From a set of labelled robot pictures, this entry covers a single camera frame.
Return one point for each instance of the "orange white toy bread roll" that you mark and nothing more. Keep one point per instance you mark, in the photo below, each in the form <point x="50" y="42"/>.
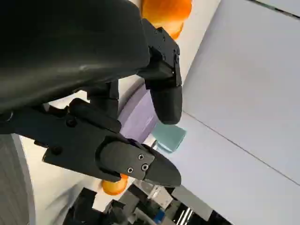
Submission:
<point x="114" y="187"/>
<point x="168" y="11"/>

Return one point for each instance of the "lilac plate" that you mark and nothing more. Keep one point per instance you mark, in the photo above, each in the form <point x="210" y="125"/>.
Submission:
<point x="136" y="117"/>

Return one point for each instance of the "pale green mug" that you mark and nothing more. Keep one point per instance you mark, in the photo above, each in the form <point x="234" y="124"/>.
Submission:
<point x="168" y="138"/>

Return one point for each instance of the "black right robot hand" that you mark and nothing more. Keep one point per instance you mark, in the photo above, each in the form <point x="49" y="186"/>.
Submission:
<point x="87" y="199"/>

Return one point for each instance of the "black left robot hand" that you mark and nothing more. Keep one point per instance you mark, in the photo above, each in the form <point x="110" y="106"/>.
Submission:
<point x="70" y="47"/>

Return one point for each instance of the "grey workshop machine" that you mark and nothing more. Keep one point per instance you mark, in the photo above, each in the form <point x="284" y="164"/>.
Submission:
<point x="159" y="194"/>

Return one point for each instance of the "grey desk divider panel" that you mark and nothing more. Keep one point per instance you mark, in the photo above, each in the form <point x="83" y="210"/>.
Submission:
<point x="234" y="175"/>
<point x="246" y="82"/>

